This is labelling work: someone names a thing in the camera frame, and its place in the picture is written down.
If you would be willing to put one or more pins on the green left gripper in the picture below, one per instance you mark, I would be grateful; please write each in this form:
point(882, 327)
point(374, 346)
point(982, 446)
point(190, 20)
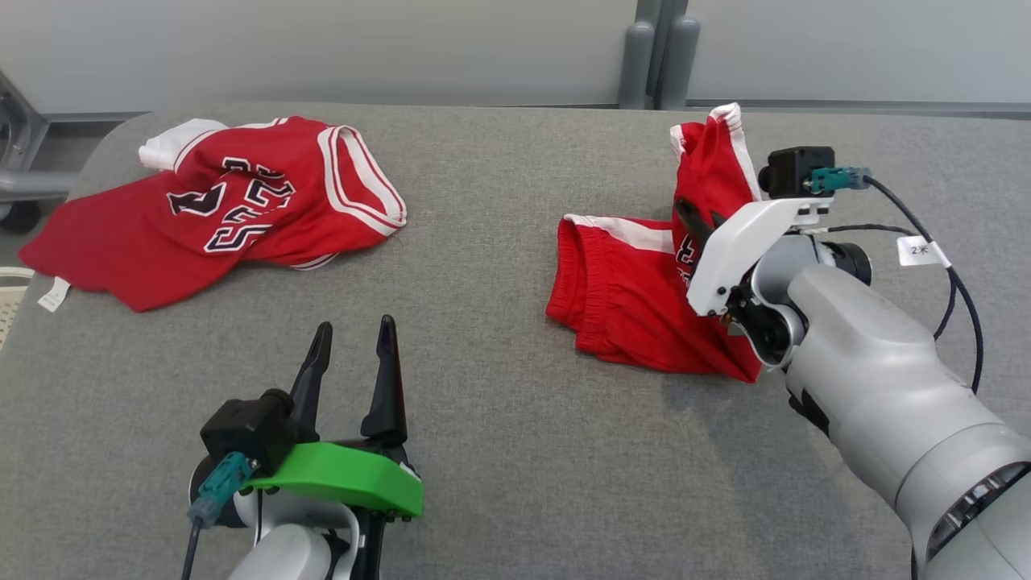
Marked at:
point(338, 475)

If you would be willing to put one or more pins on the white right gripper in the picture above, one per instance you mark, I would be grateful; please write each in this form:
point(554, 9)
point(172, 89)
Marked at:
point(741, 250)

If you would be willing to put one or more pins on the red shorts with white trim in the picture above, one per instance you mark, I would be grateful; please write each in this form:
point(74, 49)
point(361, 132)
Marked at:
point(628, 306)

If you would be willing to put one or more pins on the red basketball jersey white sleeves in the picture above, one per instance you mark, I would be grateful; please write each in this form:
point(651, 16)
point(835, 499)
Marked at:
point(145, 258)

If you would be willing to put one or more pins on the white laundry basket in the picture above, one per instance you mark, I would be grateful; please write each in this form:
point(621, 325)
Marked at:
point(10, 306)

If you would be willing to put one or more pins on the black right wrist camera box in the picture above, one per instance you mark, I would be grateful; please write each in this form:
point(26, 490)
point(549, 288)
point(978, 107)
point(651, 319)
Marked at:
point(793, 171)

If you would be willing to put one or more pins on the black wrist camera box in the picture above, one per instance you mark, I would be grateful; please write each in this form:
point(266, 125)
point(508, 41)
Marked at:
point(242, 431)
point(793, 171)

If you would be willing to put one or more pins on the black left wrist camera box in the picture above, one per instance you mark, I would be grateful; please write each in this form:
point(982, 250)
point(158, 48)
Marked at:
point(242, 431)

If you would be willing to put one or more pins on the grey partition post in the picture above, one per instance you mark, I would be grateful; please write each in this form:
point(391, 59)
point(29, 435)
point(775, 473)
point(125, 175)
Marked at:
point(676, 56)

